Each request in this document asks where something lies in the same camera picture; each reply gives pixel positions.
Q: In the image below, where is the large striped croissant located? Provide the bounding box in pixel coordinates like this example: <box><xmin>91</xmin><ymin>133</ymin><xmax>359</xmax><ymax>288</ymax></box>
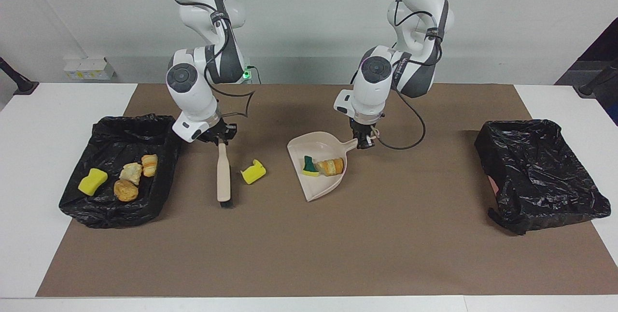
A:
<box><xmin>316</xmin><ymin>157</ymin><xmax>346</xmax><ymax>177</ymax></box>

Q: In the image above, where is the beige hand brush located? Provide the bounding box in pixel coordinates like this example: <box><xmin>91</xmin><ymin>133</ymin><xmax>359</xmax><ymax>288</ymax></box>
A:
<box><xmin>216</xmin><ymin>141</ymin><xmax>233</xmax><ymax>208</ymax></box>

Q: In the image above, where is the curled yellow sponge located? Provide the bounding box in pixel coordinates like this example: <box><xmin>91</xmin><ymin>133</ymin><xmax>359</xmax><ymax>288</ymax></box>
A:
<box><xmin>240</xmin><ymin>159</ymin><xmax>267</xmax><ymax>184</ymax></box>

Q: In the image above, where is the beige plastic dustpan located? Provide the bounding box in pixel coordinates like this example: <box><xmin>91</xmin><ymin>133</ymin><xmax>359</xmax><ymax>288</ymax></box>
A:
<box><xmin>287</xmin><ymin>131</ymin><xmax>360</xmax><ymax>203</ymax></box>

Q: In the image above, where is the small striped bread piece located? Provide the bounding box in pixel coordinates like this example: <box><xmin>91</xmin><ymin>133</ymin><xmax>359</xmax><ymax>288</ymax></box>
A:
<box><xmin>141</xmin><ymin>154</ymin><xmax>159</xmax><ymax>178</ymax></box>

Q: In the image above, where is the pale bread chunk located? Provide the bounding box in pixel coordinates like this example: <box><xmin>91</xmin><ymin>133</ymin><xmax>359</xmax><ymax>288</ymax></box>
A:
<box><xmin>119</xmin><ymin>162</ymin><xmax>143</xmax><ymax>186</ymax></box>

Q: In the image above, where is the brown bread roll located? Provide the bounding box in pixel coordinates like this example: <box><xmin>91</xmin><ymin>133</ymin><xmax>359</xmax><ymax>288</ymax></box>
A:
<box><xmin>113</xmin><ymin>179</ymin><xmax>140</xmax><ymax>202</ymax></box>

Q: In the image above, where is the thick green yellow sponge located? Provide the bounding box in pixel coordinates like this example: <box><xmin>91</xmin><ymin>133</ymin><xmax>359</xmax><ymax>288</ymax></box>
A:
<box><xmin>78</xmin><ymin>168</ymin><xmax>109</xmax><ymax>196</ymax></box>

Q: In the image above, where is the black bag lined pink bin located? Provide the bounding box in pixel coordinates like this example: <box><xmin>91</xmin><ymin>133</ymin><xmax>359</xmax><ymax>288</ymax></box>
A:
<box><xmin>474</xmin><ymin>119</ymin><xmax>611</xmax><ymax>235</ymax></box>

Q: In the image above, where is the brown paper table mat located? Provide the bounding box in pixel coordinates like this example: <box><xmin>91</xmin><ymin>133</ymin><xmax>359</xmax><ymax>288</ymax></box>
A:
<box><xmin>36</xmin><ymin>84</ymin><xmax>618</xmax><ymax>297</ymax></box>

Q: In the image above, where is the black clamp stand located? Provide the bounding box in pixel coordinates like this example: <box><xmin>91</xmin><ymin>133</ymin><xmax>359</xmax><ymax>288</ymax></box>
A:
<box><xmin>573</xmin><ymin>59</ymin><xmax>618</xmax><ymax>98</ymax></box>
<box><xmin>0</xmin><ymin>57</ymin><xmax>39</xmax><ymax>95</ymax></box>

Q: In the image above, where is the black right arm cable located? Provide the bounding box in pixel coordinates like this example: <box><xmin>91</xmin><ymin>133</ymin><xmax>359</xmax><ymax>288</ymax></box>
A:
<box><xmin>205</xmin><ymin>0</ymin><xmax>255</xmax><ymax>119</ymax></box>

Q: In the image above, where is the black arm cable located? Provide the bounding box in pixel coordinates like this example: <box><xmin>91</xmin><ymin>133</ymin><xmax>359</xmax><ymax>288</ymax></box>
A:
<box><xmin>379</xmin><ymin>10</ymin><xmax>442</xmax><ymax>151</ymax></box>
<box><xmin>205</xmin><ymin>0</ymin><xmax>255</xmax><ymax>119</ymax></box>

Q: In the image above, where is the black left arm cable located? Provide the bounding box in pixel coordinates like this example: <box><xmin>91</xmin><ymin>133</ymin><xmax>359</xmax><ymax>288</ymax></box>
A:
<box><xmin>379</xmin><ymin>10</ymin><xmax>442</xmax><ymax>151</ymax></box>

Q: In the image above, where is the white wall socket box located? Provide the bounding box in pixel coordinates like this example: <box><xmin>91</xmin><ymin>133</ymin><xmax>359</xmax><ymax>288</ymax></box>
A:
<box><xmin>63</xmin><ymin>57</ymin><xmax>116</xmax><ymax>81</ymax></box>

